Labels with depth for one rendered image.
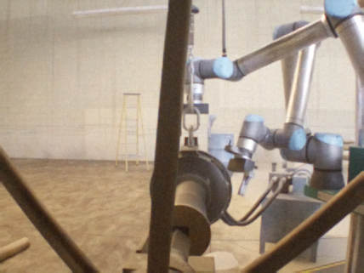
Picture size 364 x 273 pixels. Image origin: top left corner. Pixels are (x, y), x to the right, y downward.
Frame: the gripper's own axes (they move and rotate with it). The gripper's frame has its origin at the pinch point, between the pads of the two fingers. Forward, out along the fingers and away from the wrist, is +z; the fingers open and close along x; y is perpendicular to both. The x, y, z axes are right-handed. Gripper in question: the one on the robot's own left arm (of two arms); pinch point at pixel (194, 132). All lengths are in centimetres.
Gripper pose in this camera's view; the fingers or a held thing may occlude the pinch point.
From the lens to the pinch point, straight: 143.6
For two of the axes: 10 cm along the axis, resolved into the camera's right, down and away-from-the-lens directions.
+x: 10.0, 0.0, -0.8
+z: 0.0, 10.0, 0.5
